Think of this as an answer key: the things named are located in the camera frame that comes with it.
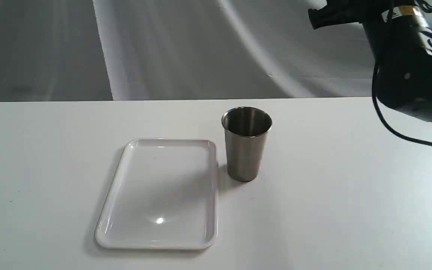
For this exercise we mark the stainless steel cup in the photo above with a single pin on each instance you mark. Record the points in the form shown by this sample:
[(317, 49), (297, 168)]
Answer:
[(245, 129)]

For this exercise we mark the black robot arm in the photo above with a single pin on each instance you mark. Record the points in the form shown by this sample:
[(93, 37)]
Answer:
[(400, 36)]

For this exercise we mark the white plastic tray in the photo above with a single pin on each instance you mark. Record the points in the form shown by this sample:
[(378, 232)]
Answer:
[(163, 196)]

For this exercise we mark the grey white backdrop curtain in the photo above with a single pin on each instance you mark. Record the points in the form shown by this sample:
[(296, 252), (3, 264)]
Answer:
[(121, 50)]

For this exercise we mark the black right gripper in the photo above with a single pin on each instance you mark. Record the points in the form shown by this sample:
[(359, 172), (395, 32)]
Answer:
[(338, 12)]

